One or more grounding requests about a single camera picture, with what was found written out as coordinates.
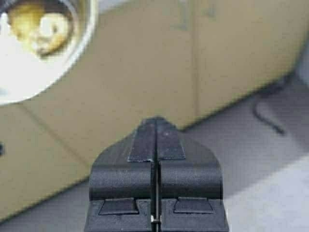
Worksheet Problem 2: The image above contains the steel frying pan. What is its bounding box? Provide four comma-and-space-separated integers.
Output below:
0, 0, 99, 105

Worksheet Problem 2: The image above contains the black floor cable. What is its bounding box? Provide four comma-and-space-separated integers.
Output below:
252, 82, 287, 135

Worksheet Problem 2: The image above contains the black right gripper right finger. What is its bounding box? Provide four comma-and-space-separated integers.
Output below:
157, 117, 229, 232

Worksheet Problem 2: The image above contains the white shrimp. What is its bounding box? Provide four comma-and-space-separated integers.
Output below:
6, 0, 73, 57

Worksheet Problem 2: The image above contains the wooden island cabinet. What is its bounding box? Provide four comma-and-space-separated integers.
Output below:
0, 0, 309, 221

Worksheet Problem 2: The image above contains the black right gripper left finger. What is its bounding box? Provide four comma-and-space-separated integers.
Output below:
84, 118, 156, 232

